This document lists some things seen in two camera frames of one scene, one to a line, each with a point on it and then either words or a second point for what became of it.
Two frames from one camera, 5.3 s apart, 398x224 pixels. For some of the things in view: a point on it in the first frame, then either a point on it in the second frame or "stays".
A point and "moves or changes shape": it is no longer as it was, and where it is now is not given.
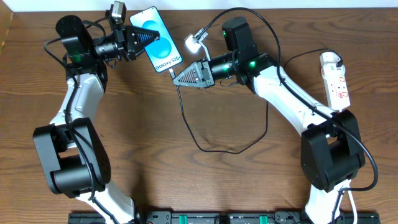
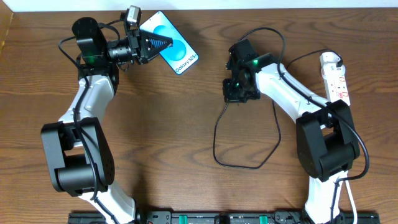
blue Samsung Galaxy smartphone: x=163 y=52 moves or changes shape
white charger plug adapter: x=328 y=56 stays
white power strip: x=336 y=86 stays
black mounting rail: x=227 y=217 stays
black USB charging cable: x=267 y=105 → x=258 y=167
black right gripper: x=206 y=73 → x=232 y=84
